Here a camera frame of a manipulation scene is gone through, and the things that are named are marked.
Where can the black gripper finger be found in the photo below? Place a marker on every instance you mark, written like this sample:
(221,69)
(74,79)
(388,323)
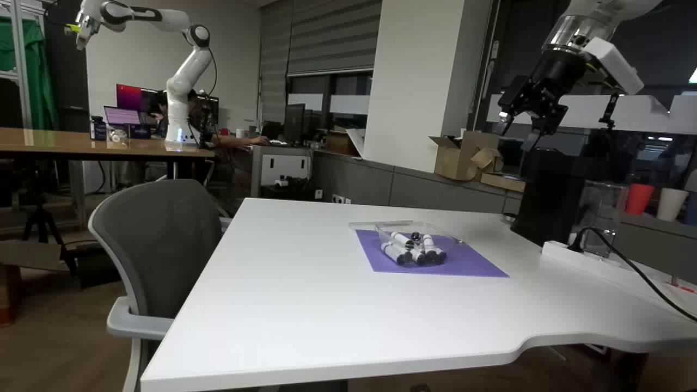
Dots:
(506,123)
(535,133)

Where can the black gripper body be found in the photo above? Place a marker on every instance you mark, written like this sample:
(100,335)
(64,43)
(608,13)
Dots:
(539,95)

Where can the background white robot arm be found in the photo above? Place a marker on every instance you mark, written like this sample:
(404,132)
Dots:
(150,41)

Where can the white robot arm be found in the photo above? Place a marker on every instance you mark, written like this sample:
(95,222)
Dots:
(580,41)

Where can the cardboard box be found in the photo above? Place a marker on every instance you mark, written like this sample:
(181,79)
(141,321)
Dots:
(466,157)

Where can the black computer tower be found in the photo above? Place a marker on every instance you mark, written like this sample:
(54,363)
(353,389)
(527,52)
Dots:
(548,204)

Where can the red cup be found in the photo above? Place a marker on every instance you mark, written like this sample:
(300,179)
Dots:
(638,199)

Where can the purple mat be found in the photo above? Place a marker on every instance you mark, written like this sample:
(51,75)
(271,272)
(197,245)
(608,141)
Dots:
(461,259)

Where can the white cup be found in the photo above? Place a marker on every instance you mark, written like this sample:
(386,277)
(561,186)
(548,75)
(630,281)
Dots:
(669,204)

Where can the white drawer cabinet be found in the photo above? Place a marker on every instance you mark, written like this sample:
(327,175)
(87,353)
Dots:
(274,161)

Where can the grey office chair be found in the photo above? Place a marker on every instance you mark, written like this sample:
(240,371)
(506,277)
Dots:
(160,237)

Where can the pink laptop screen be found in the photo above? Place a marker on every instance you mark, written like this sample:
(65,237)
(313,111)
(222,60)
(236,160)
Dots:
(114,116)

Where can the wooden background table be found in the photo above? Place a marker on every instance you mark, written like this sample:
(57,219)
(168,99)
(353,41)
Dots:
(79,146)

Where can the green cloth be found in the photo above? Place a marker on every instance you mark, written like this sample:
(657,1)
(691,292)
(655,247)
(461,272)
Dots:
(40,86)

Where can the black tripod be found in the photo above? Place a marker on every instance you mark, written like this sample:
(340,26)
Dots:
(40,221)

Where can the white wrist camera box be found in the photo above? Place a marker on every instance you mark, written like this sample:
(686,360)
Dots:
(614,63)

